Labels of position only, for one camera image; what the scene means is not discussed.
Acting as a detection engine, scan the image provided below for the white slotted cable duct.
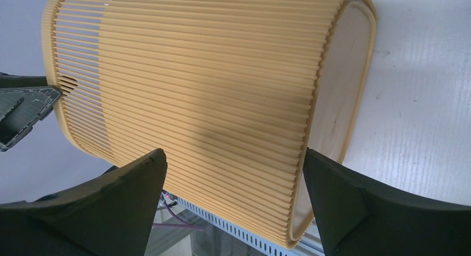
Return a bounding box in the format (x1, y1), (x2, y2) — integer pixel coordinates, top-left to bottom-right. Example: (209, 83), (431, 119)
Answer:
(177, 198), (297, 256)

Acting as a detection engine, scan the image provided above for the yellow slatted waste bin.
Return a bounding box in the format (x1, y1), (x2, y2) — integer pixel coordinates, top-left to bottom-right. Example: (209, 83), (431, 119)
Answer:
(41, 0), (377, 249)

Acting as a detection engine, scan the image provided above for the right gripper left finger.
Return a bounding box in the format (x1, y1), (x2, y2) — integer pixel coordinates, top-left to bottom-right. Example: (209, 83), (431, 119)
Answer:
(1, 149), (167, 255)

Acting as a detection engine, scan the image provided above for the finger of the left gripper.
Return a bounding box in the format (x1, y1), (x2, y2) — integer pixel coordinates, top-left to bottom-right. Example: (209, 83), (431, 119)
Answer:
(1, 72), (62, 152)

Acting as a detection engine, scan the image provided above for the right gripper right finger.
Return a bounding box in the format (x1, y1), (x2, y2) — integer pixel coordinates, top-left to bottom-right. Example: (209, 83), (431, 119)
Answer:
(303, 149), (470, 255)

